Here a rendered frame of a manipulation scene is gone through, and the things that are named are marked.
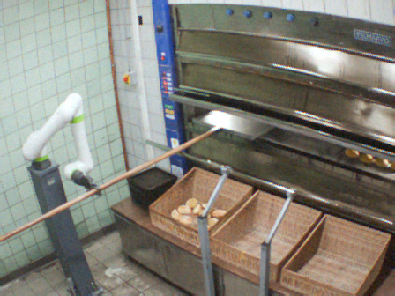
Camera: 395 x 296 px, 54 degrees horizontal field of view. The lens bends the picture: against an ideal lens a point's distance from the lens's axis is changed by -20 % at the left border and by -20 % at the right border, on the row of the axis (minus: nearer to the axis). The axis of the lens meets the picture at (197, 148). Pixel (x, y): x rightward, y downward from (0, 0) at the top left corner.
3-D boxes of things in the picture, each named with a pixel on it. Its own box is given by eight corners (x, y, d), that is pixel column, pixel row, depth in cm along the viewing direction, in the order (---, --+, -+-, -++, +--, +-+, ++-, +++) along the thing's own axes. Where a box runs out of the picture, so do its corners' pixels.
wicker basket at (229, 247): (258, 222, 318) (257, 188, 307) (319, 245, 279) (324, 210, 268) (209, 255, 289) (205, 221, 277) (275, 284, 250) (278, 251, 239)
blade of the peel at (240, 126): (252, 139, 299) (252, 136, 298) (192, 122, 337) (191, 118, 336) (284, 122, 321) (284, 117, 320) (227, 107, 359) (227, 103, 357)
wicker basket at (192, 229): (198, 197, 360) (194, 165, 349) (255, 219, 322) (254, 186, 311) (150, 225, 330) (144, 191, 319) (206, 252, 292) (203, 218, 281)
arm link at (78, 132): (66, 122, 277) (72, 125, 269) (79, 116, 284) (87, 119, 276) (78, 173, 292) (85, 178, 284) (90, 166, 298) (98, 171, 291)
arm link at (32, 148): (16, 153, 261) (63, 101, 247) (24, 144, 276) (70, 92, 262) (27, 167, 265) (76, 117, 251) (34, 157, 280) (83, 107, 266)
